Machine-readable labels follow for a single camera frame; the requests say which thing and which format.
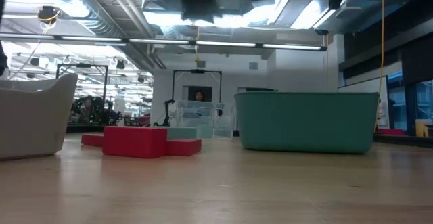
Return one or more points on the black background robot arm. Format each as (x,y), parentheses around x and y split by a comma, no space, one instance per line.
(166,114)

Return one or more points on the long ceiling light bar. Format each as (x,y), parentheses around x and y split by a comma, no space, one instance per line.
(162,41)

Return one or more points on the red block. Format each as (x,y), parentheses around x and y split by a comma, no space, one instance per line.
(184,147)
(135,142)
(92,139)

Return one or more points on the person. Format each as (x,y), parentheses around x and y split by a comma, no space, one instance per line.
(199,96)

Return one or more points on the teal plastic tray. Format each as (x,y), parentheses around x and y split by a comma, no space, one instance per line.
(304,122)

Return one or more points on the black desk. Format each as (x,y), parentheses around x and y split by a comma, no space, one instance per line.
(406,140)

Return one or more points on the grey plastic tray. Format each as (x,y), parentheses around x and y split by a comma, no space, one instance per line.
(34,115)

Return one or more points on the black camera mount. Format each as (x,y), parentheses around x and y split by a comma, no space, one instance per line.
(199,0)

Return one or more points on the clear plastic container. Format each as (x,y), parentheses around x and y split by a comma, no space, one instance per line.
(216,115)

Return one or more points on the light blue block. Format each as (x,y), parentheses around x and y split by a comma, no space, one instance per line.
(204,131)
(181,133)

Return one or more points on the red items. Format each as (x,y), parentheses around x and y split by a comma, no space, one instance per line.
(390,131)

